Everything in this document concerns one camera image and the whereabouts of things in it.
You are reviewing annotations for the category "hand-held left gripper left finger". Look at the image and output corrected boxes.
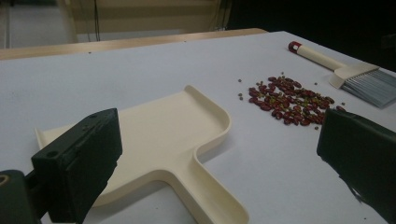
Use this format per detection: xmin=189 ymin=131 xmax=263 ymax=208
xmin=31 ymin=107 xmax=123 ymax=224

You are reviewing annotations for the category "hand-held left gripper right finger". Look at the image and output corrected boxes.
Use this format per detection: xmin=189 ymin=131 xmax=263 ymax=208
xmin=316 ymin=108 xmax=396 ymax=224

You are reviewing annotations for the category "cream plastic dustpan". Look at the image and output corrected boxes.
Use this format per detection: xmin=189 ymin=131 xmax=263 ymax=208
xmin=34 ymin=84 xmax=250 ymax=224

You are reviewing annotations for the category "pile of red beans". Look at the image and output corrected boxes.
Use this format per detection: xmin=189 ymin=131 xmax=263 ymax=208
xmin=237 ymin=72 xmax=347 ymax=131

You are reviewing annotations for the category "cream brush with grey bristles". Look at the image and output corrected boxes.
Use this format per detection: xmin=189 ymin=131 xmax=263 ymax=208
xmin=288 ymin=40 xmax=396 ymax=109

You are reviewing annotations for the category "white table board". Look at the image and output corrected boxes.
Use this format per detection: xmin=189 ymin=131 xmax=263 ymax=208
xmin=0 ymin=30 xmax=396 ymax=224

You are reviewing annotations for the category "wooden table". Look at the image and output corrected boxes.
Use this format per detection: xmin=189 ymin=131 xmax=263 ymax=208
xmin=0 ymin=27 xmax=269 ymax=62

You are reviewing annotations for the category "light wooden bench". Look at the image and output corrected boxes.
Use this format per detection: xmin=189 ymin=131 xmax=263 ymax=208
xmin=57 ymin=0 xmax=232 ymax=43

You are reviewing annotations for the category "black hanging cable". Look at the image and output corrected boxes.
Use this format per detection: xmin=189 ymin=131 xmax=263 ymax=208
xmin=92 ymin=0 xmax=102 ymax=42

